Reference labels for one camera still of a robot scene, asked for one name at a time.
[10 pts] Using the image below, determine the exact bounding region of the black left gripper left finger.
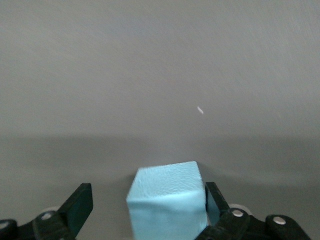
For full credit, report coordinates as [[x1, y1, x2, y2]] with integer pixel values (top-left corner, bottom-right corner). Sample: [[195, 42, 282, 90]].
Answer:
[[0, 182, 94, 240]]

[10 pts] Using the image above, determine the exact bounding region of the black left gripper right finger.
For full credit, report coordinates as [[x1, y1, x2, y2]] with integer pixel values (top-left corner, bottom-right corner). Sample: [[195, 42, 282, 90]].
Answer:
[[196, 181, 312, 240]]

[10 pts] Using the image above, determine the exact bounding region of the light blue foam block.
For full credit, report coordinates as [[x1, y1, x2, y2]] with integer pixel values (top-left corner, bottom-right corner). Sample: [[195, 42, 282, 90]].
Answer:
[[126, 160, 210, 240]]

